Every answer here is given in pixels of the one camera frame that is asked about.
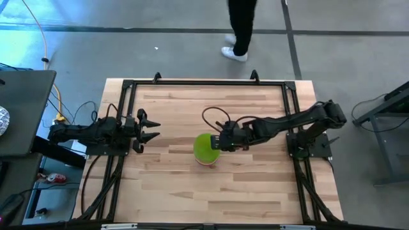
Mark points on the crumpled silver foil ball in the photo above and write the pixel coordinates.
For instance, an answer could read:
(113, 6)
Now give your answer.
(4, 121)

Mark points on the white bracket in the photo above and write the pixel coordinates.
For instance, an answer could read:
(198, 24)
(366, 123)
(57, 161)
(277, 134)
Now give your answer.
(118, 226)
(297, 227)

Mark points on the person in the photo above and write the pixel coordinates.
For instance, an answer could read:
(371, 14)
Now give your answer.
(241, 25)

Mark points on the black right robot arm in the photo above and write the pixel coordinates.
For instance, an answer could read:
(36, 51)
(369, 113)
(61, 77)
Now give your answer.
(287, 123)

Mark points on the dark grey desk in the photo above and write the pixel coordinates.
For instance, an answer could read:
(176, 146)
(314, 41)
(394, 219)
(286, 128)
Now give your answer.
(25, 108)

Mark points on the dark metal stand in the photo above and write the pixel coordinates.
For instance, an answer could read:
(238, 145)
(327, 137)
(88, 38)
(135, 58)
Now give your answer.
(383, 105)

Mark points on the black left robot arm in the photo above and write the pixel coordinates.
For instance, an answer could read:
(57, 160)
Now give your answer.
(83, 132)

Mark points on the person's white shoe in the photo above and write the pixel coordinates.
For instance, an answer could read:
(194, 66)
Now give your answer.
(229, 39)
(233, 54)

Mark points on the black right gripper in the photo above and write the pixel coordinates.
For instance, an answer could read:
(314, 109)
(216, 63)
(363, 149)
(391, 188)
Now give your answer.
(231, 137)

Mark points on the yellow plastic bowl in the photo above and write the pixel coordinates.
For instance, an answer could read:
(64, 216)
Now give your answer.
(204, 163)

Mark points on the yellow power plug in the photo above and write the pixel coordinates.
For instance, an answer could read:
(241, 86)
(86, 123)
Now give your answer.
(59, 119)

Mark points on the green plastic bowl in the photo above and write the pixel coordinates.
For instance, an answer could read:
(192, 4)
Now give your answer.
(203, 148)

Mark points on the black metal table frame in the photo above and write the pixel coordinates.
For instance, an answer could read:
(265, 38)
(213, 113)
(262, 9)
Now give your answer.
(207, 82)

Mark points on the red drink can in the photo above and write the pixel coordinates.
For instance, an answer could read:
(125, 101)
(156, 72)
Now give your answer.
(57, 178)

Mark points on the black desk leg bar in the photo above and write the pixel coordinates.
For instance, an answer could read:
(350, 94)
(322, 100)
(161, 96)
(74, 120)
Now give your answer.
(60, 155)

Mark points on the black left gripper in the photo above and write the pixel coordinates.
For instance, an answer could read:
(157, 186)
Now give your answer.
(130, 126)

